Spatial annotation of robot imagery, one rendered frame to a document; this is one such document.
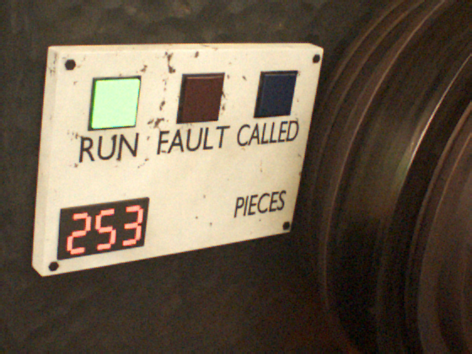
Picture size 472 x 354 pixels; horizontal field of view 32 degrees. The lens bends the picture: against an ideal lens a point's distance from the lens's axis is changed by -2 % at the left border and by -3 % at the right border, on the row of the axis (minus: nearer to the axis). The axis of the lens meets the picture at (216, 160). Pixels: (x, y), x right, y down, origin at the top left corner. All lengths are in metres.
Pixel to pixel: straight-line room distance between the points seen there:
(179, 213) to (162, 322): 0.12
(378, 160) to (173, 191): 0.17
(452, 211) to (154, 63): 0.27
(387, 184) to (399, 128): 0.05
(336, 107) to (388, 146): 0.10
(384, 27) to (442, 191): 0.19
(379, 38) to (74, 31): 0.30
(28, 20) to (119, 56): 0.07
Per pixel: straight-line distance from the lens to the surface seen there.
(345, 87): 0.78
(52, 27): 0.62
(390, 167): 0.70
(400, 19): 0.81
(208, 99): 0.68
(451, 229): 0.72
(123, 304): 0.75
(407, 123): 0.70
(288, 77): 0.73
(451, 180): 0.70
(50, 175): 0.63
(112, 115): 0.64
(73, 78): 0.62
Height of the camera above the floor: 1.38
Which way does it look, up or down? 19 degrees down
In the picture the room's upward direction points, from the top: 9 degrees clockwise
